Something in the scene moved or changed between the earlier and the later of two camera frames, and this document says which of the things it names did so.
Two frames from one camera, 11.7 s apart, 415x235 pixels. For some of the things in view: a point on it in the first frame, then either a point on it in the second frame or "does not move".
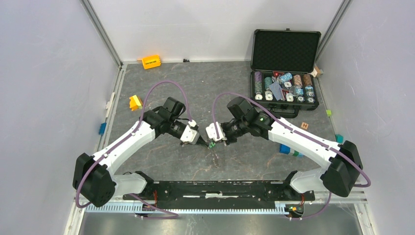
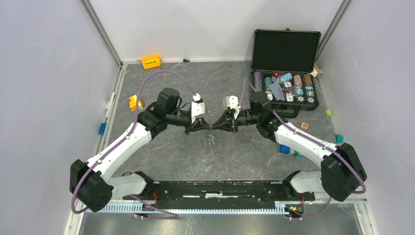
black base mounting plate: [219, 194] does not move
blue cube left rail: [102, 128] does not move
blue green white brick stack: [284, 149] does not move
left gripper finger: [200, 141] to [203, 122]
